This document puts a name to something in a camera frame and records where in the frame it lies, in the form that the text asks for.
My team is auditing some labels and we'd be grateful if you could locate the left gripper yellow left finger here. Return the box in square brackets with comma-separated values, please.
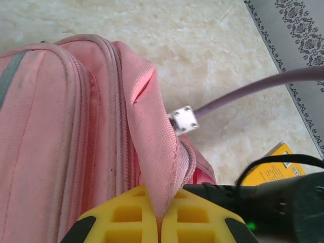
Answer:
[59, 184, 161, 243]

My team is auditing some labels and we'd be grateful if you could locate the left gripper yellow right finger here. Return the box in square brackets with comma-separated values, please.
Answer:
[161, 191, 258, 243]

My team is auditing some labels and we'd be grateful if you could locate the yellow book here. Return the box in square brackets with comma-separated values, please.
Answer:
[239, 142, 308, 187]

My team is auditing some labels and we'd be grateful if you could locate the pink backpack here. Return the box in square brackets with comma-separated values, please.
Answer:
[0, 34, 217, 243]

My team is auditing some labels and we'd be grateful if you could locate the right thin black cable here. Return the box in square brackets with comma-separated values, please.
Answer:
[234, 153, 324, 187]

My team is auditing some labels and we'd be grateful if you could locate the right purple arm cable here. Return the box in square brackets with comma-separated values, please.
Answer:
[194, 66, 324, 120]

